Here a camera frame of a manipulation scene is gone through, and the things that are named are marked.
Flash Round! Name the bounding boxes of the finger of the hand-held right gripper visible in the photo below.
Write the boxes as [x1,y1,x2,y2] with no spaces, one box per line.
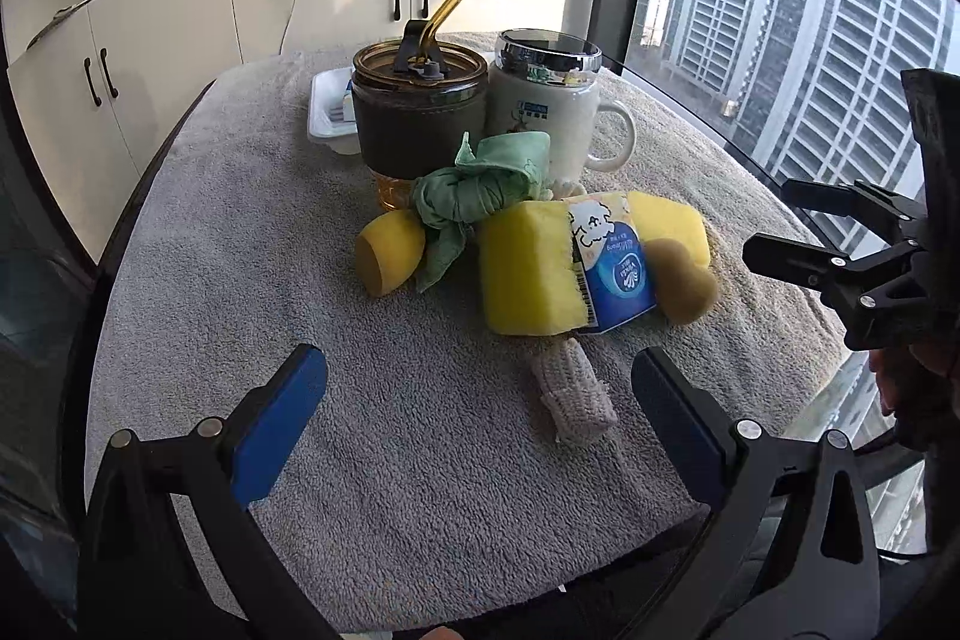
[742,233,935,353]
[780,179,928,244]

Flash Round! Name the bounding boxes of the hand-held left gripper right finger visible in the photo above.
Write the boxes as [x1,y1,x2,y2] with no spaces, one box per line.
[631,346,882,640]

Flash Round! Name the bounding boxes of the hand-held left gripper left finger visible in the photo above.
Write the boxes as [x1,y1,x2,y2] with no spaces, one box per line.
[75,344,346,640]

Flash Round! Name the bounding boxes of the brown egg-shaped sponge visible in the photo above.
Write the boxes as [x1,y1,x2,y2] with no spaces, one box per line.
[646,237,719,327]

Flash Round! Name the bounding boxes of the yellow block sponge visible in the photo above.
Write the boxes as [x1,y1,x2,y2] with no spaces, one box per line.
[626,190,710,270]
[478,203,593,337]

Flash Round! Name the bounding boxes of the blue tissue packet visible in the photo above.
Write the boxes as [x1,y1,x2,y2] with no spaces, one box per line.
[564,192,659,335]

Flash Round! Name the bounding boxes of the yellow egg-shaped sponge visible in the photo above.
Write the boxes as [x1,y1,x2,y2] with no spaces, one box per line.
[354,209,427,298]

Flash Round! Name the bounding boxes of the green cloth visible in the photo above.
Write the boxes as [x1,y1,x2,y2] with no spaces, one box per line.
[411,131,552,295]

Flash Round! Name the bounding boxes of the white plastic tray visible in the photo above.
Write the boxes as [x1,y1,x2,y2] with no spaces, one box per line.
[306,68,376,155]

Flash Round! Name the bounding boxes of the person's right hand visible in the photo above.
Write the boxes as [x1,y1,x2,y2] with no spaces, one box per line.
[870,344,946,423]

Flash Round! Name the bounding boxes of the grey terry towel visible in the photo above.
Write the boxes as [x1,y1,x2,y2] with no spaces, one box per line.
[84,31,848,633]

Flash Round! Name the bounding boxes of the high-rise buildings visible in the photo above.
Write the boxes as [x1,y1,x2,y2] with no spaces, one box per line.
[630,0,959,259]

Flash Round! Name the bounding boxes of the white mug with chrome lid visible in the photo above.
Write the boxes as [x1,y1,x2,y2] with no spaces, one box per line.
[484,29,638,180]

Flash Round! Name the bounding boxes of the amber glass cup with straw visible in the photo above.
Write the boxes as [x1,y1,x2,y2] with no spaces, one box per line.
[352,0,492,214]

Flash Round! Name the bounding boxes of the grey folded cloth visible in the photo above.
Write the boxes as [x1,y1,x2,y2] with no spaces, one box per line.
[28,2,85,50]

